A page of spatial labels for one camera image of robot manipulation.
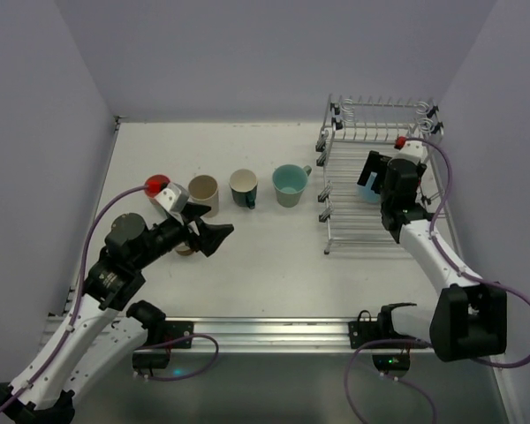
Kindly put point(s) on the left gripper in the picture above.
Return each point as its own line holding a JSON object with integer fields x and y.
{"x": 193, "y": 230}

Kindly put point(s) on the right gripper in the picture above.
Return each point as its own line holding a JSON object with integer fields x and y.
{"x": 375, "y": 172}

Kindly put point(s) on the light blue mug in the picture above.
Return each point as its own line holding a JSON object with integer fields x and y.
{"x": 366, "y": 193}

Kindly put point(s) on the beige tall cup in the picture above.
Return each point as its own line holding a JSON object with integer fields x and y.
{"x": 204, "y": 190}

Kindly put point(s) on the dark green mug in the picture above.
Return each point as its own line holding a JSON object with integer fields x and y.
{"x": 243, "y": 184}

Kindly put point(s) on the pink cup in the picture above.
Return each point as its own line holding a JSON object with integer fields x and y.
{"x": 154, "y": 185}

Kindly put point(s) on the light green mug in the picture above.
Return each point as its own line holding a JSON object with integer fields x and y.
{"x": 290, "y": 181}

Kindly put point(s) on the cream small cup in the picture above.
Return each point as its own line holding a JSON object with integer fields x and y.
{"x": 184, "y": 250}

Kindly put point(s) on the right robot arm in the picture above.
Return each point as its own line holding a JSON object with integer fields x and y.
{"x": 470, "y": 318}

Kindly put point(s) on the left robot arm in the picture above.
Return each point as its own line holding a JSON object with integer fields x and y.
{"x": 46, "y": 391}

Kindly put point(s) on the metal dish rack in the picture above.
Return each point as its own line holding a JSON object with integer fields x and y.
{"x": 351, "y": 128}

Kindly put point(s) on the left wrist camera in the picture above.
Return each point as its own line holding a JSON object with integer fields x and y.
{"x": 172, "y": 198}

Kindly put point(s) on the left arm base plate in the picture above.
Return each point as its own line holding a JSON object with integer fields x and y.
{"x": 168, "y": 335}

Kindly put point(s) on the aluminium mounting rail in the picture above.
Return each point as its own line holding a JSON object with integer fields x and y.
{"x": 224, "y": 335}

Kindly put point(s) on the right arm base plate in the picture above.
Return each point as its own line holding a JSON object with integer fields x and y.
{"x": 368, "y": 328}

